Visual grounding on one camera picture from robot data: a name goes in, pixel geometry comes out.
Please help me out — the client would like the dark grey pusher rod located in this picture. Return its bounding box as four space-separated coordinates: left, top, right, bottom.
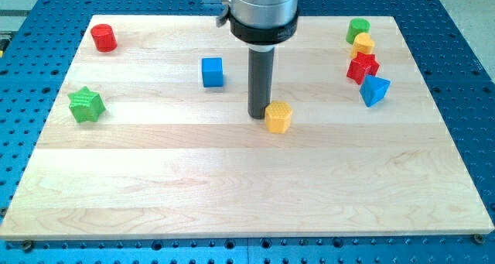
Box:
247 48 275 119

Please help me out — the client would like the yellow hexagon block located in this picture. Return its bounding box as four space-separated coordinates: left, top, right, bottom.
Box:
265 101 293 134

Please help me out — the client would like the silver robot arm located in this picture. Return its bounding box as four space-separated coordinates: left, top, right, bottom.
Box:
203 0 299 119

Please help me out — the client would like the blue triangle block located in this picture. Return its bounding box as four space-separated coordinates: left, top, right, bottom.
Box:
360 75 391 108

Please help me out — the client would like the blue cube block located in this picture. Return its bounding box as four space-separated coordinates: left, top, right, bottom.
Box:
201 57 224 87

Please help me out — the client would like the red star block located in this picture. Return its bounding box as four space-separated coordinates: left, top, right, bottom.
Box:
346 52 380 85

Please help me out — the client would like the green cylinder block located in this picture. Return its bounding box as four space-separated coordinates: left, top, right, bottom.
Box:
346 18 370 44

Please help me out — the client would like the yellow heart block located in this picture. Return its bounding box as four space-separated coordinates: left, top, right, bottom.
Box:
350 33 375 58

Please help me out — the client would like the light wooden board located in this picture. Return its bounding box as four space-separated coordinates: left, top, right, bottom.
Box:
1 15 493 240

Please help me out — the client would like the red cylinder block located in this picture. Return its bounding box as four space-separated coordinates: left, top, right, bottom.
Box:
90 24 118 53

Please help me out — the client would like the green star block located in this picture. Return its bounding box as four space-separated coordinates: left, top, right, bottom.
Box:
68 86 106 123

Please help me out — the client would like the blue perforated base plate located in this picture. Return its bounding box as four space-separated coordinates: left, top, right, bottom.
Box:
1 0 494 263

